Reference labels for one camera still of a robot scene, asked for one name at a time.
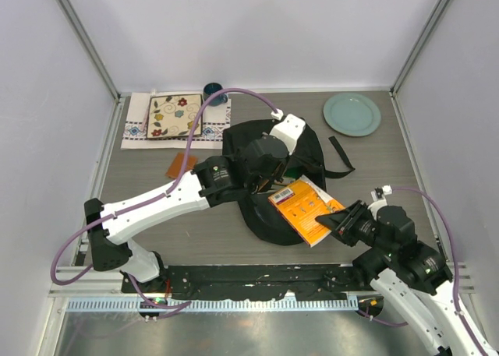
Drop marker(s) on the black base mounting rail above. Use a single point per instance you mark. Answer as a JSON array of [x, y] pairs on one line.
[[257, 282]]

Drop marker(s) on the white patterned cloth mat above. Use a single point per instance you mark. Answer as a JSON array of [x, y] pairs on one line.
[[208, 136]]

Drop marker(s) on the light teal round plate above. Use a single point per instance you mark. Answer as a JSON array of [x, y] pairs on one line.
[[352, 114]]

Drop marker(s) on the brown leather wallet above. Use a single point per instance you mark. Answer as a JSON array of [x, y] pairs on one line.
[[175, 167]]

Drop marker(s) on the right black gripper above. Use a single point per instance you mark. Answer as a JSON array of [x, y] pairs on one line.
[[342, 222]]

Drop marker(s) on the green coin book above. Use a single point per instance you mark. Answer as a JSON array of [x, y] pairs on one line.
[[292, 173]]

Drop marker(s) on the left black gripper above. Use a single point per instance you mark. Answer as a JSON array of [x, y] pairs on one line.
[[277, 176]]

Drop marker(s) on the white slotted cable duct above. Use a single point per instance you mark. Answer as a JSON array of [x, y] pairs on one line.
[[287, 304]]

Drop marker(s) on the orange paperback book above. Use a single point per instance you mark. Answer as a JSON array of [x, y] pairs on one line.
[[300, 203]]

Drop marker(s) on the dark blue ceramic cup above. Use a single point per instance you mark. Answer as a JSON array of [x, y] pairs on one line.
[[212, 92]]

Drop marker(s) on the floral square ceramic plate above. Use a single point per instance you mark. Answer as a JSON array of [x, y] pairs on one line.
[[172, 116]]

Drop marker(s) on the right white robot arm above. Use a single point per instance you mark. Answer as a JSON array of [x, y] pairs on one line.
[[410, 275]]

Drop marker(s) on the black student backpack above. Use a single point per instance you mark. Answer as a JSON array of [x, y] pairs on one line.
[[258, 214]]

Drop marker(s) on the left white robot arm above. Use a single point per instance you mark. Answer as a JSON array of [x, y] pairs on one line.
[[217, 180]]

